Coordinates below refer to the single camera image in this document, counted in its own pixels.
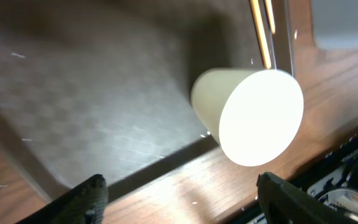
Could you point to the grey dishwasher rack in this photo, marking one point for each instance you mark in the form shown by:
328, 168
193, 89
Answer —
335, 23

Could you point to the dark brown serving tray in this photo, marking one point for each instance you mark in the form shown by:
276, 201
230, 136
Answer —
103, 87

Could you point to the wooden chopstick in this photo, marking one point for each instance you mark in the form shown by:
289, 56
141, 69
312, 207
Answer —
259, 26
270, 15

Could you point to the white green cup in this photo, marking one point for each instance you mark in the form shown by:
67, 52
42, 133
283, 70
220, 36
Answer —
253, 115

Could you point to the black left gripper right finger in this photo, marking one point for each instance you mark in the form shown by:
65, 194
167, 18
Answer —
282, 202

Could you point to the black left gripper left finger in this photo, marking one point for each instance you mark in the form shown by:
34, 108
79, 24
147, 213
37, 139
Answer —
84, 204

